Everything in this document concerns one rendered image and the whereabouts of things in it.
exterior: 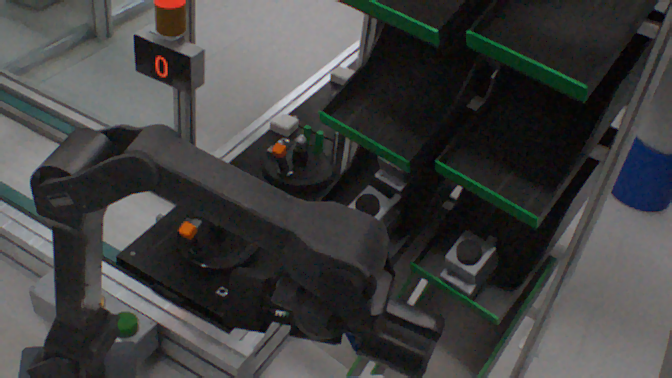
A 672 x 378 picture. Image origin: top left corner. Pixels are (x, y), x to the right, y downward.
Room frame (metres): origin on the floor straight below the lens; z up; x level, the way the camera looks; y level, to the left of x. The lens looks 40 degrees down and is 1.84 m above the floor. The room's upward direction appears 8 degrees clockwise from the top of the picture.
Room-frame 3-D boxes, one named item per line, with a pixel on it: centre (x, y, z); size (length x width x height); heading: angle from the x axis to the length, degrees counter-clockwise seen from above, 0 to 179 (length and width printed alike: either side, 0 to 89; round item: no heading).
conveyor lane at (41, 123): (1.01, 0.44, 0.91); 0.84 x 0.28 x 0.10; 65
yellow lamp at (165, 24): (1.05, 0.30, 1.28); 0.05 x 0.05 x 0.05
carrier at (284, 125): (1.09, 0.07, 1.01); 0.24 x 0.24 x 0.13; 65
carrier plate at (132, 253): (0.86, 0.18, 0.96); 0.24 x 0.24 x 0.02; 65
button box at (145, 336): (0.70, 0.35, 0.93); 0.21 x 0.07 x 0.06; 65
